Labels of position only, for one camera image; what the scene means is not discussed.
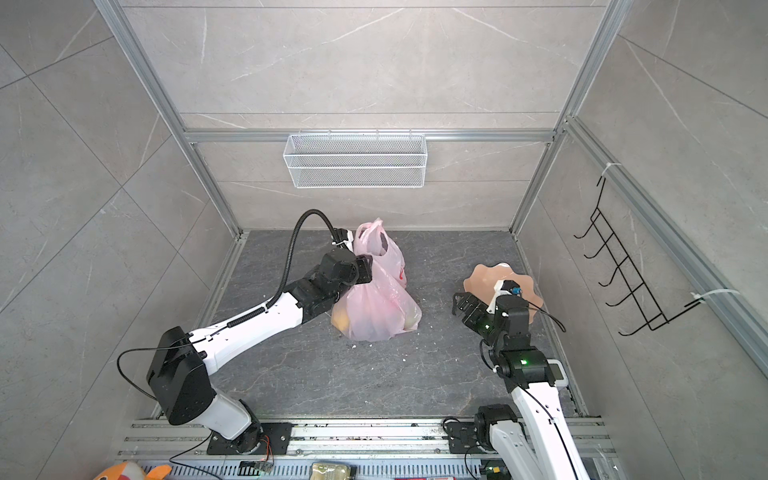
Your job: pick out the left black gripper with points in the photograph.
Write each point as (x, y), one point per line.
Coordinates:
(365, 266)

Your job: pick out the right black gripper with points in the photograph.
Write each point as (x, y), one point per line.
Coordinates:
(480, 308)

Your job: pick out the pink plastic bag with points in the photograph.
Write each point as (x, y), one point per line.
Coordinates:
(382, 308)

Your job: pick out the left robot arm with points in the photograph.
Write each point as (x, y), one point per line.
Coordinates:
(179, 374)

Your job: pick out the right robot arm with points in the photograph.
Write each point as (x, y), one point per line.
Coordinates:
(531, 437)

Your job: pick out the white digital timer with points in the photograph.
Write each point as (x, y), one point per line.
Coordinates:
(556, 375)

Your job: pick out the orange plush toy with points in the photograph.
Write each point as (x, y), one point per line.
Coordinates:
(132, 471)

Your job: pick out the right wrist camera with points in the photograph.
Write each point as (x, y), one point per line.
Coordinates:
(503, 287)

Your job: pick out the white wire mesh basket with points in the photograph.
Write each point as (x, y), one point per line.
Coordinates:
(329, 160)

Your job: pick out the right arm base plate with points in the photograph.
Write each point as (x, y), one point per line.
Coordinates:
(464, 437)

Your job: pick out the black wire hook rack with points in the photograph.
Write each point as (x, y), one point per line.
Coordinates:
(626, 272)

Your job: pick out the aluminium front rail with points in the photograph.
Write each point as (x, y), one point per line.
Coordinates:
(405, 448)

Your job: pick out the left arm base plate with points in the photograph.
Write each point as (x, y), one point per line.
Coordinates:
(271, 436)

